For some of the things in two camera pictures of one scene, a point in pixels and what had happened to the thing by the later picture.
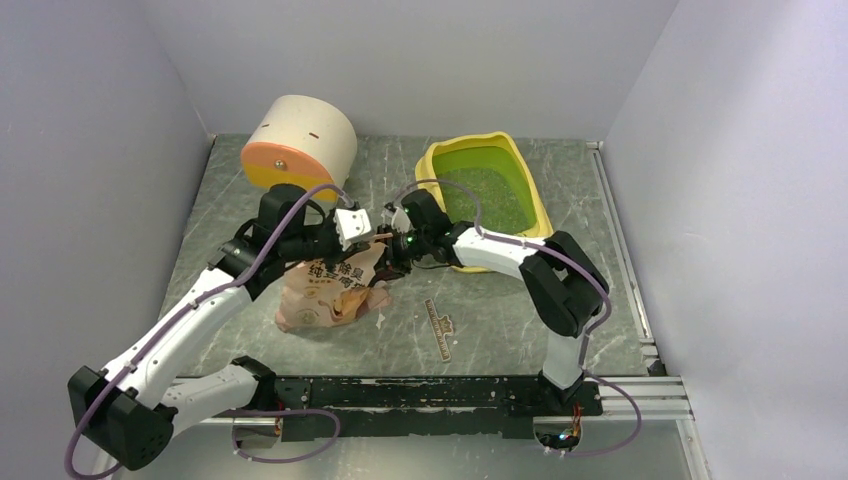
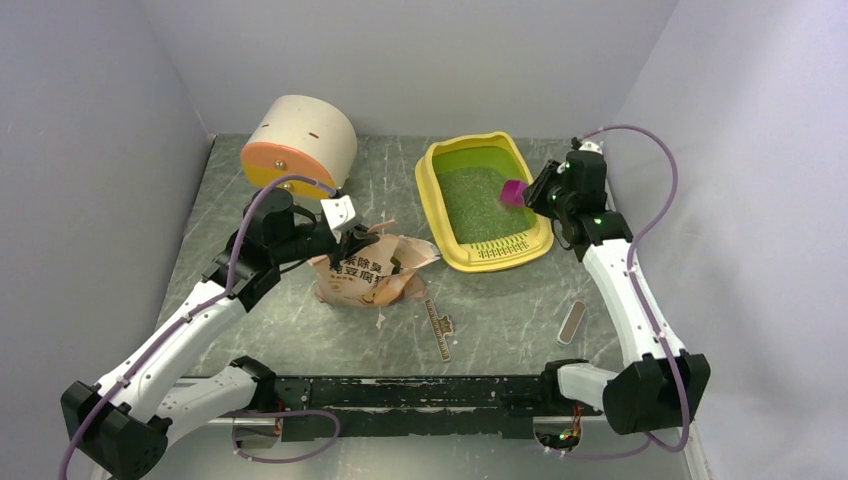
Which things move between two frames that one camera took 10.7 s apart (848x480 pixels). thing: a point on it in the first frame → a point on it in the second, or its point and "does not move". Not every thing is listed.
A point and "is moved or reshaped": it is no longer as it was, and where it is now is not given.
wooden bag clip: x=442 y=327 does not move
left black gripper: x=339 y=254 does not move
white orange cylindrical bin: x=305 y=142 does not move
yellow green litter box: x=493 y=166 does not move
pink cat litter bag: x=313 y=297 is moved or reshaped
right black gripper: x=400 y=266 → x=551 y=172
